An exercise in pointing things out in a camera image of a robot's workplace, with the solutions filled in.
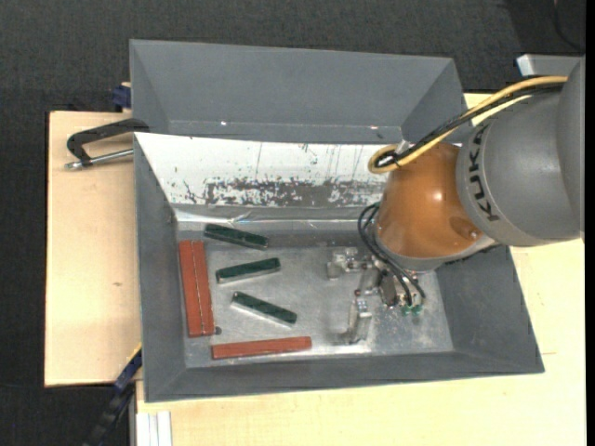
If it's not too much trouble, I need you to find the pale flat board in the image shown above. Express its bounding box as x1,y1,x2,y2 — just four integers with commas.
44,109,143,388

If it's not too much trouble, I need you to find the dark green flat block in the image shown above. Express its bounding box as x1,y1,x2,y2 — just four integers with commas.
203,222,271,252
230,291,298,329
214,256,283,285

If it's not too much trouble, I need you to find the grey metal bin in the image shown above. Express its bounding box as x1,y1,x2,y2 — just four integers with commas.
128,38,546,403

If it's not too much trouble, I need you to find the red-brown flat block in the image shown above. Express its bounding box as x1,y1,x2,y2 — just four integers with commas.
178,240,205,339
210,335,313,361
191,240,217,337

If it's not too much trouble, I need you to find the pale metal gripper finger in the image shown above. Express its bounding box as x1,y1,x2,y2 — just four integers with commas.
342,297,375,346
325,246,361,281

